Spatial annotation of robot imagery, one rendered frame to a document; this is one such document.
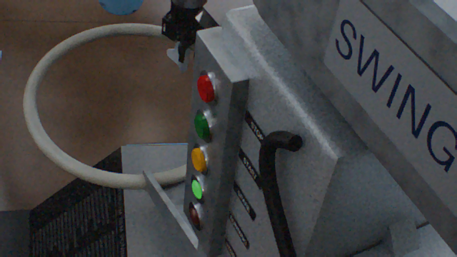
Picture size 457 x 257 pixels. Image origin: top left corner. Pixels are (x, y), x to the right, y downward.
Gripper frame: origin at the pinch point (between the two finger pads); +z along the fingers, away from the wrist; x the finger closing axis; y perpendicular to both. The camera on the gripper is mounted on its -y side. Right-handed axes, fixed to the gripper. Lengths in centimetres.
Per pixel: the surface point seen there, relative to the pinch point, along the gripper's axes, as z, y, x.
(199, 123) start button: -62, -41, 61
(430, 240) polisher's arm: -58, -66, 57
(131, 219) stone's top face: 0.5, -17.2, 44.7
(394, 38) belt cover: -86, -57, 68
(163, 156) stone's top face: 1.6, -12.0, 26.8
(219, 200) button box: -54, -46, 63
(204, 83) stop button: -67, -41, 61
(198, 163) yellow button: -56, -42, 62
